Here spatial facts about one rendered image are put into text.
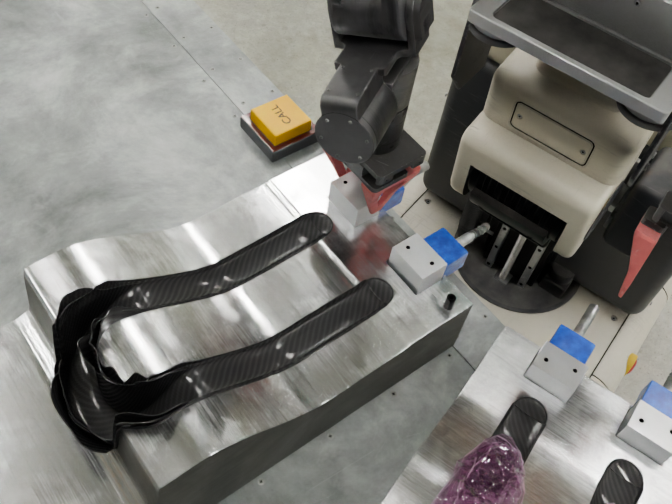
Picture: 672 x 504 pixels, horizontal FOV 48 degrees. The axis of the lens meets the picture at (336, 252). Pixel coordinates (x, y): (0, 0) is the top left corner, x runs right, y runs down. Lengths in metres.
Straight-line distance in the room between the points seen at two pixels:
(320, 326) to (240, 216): 0.16
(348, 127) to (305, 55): 1.80
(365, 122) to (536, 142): 0.51
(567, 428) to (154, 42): 0.79
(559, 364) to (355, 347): 0.21
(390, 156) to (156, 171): 0.36
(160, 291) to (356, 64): 0.29
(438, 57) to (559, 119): 1.49
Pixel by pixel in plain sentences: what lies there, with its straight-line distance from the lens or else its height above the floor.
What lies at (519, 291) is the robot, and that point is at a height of 0.27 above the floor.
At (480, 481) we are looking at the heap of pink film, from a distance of 0.71.
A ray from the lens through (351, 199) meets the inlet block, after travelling 0.84.
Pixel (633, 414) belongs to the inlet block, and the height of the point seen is 0.88.
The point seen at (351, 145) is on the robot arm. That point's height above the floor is 1.08.
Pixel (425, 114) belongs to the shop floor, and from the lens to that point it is 2.33.
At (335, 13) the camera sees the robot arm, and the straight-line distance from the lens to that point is 0.69.
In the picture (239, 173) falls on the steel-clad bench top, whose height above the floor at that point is 0.80.
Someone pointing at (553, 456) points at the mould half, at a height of 0.86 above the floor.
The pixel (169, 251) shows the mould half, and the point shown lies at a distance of 0.82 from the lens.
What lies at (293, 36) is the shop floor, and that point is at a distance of 2.52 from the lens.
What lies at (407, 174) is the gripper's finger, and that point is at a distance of 0.80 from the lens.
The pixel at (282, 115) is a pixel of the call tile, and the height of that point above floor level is 0.84.
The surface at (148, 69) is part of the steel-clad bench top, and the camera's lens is 1.16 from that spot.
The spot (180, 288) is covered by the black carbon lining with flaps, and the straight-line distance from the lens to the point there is 0.79.
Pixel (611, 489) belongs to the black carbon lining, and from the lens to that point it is 0.83.
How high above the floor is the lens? 1.56
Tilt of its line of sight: 53 degrees down
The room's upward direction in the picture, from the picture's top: 10 degrees clockwise
